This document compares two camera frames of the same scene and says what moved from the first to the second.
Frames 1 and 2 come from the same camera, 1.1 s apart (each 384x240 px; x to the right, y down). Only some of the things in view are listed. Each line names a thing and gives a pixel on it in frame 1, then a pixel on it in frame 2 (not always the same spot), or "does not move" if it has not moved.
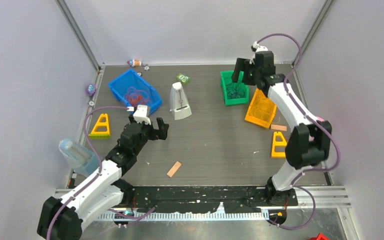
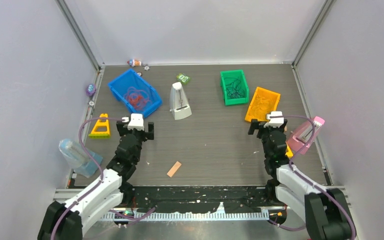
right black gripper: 241,64 -> 254,125
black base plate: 199,198 does not move
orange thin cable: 134,101 does not move
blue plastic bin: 132,90 does not move
